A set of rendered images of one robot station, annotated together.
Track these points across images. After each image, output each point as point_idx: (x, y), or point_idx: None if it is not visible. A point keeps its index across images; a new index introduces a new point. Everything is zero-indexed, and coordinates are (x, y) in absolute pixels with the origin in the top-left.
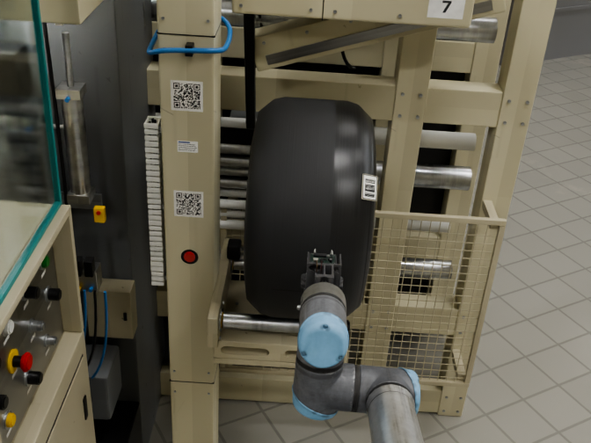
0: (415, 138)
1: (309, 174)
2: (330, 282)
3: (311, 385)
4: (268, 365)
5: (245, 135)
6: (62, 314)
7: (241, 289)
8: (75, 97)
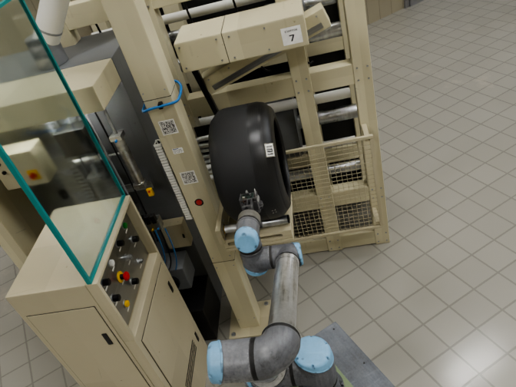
0: (311, 102)
1: (236, 151)
2: (249, 208)
3: (248, 261)
4: None
5: None
6: (145, 246)
7: None
8: (119, 139)
